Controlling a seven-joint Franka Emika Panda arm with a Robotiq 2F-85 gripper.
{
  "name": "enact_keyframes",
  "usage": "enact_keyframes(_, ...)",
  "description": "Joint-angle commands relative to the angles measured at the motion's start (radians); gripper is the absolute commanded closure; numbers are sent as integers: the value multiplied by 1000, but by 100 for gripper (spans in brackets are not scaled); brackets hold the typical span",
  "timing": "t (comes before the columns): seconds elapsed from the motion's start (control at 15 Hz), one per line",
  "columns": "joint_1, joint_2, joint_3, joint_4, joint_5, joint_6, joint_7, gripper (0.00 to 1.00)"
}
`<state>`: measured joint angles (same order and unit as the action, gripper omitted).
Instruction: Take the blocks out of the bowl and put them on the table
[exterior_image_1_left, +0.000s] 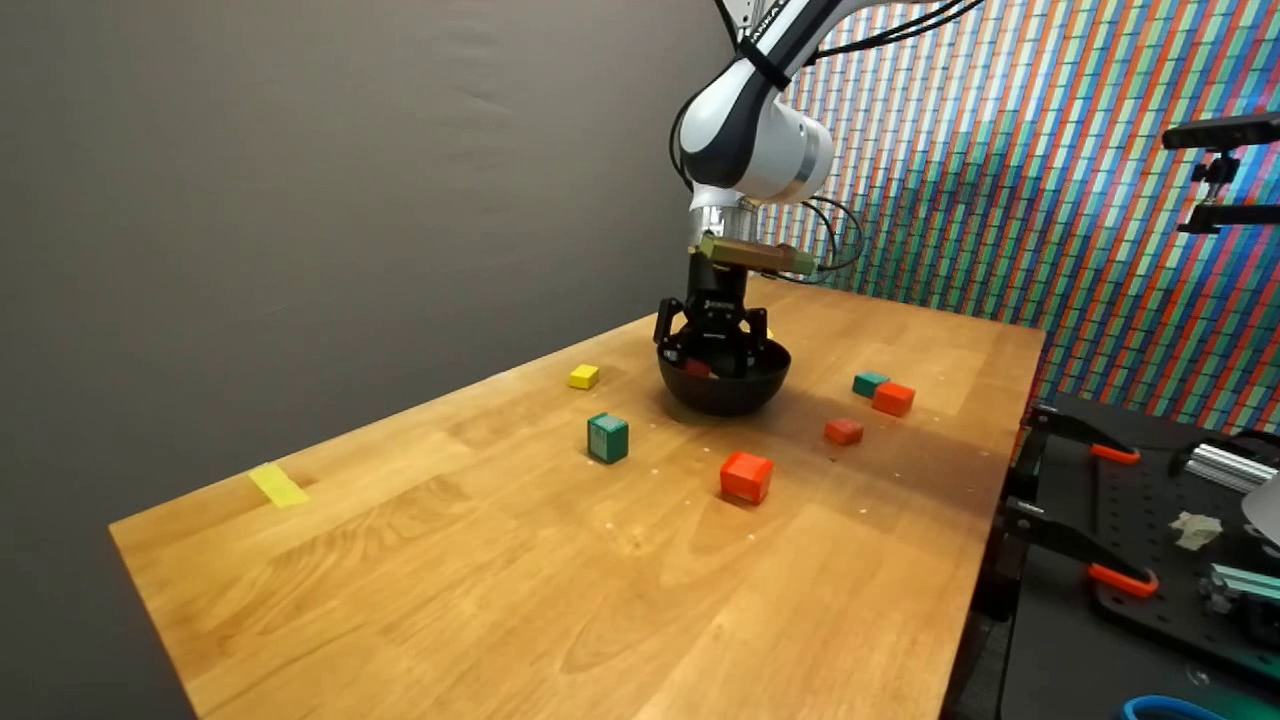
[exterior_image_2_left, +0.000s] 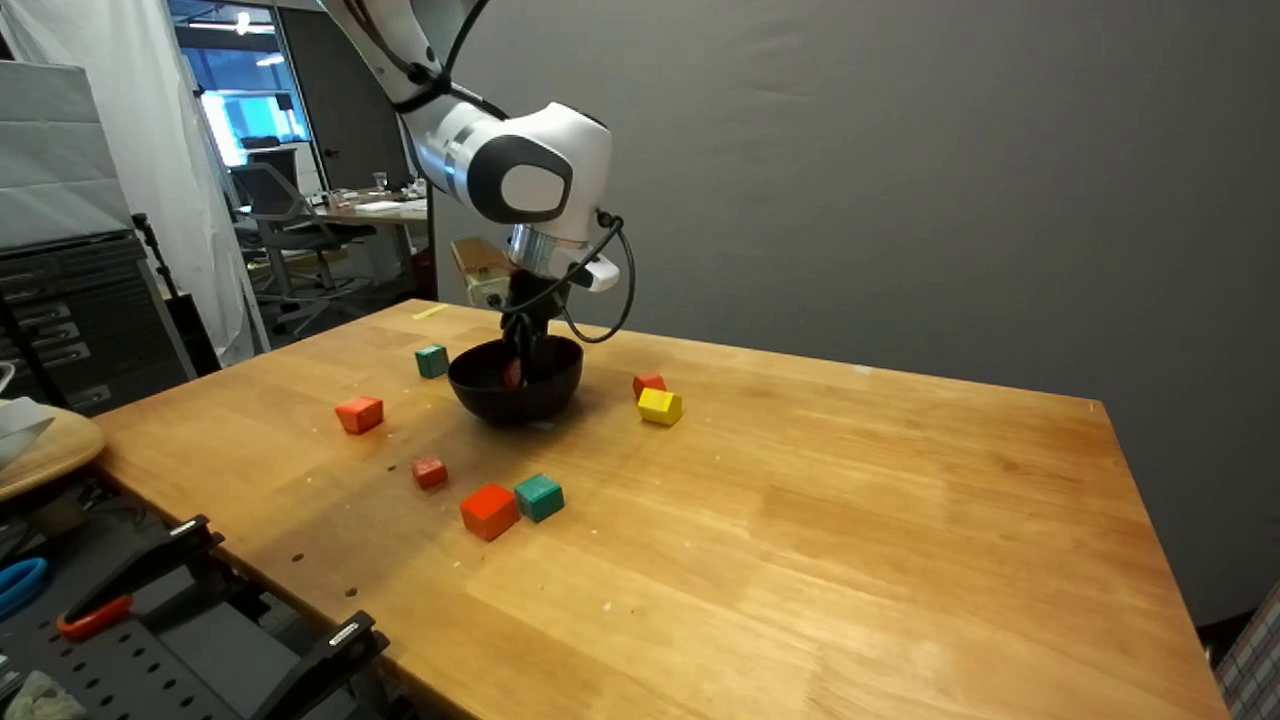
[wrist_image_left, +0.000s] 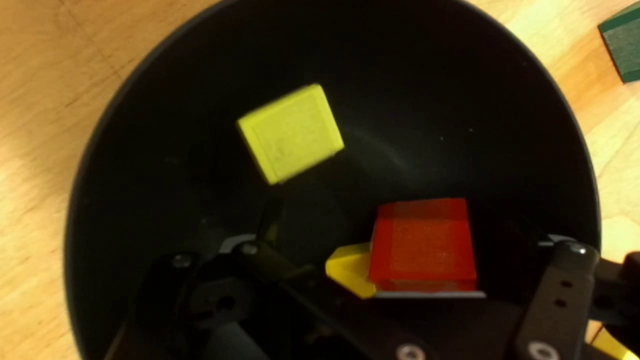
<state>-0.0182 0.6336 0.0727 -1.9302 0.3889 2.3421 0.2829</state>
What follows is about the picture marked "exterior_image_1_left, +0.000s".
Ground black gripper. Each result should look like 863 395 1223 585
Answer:
647 255 779 374

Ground orange-red wooden cube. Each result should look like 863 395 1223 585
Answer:
715 446 779 510

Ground green wooden cube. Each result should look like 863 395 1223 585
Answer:
585 409 631 469

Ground red wooden block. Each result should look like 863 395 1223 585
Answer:
820 412 866 450

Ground orange-red notched block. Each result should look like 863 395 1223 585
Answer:
871 379 920 420

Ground black bowl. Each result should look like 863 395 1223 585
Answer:
654 330 797 414

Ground grey fabric backdrop panel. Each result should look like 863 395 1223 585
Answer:
0 0 751 720

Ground black pegboard bench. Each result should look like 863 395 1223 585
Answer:
956 390 1280 720

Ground yellow tape strip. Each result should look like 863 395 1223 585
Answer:
243 458 314 510

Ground white crumpled paper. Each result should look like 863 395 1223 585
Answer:
1168 507 1226 555

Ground white flat bar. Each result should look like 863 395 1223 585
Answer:
1181 441 1280 495

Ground grey domed object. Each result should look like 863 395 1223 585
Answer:
1234 475 1280 552

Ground light teal tool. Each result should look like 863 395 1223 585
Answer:
1198 555 1280 610

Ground tan wrist camera box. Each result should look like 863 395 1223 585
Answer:
691 230 810 278

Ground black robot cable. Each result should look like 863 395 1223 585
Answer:
664 0 982 278

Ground black clamp orange handle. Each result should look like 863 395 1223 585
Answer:
1025 401 1148 472
996 492 1165 608

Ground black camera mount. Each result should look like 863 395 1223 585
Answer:
1154 112 1280 238

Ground blue handled scissors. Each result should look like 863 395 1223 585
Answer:
1116 691 1232 720

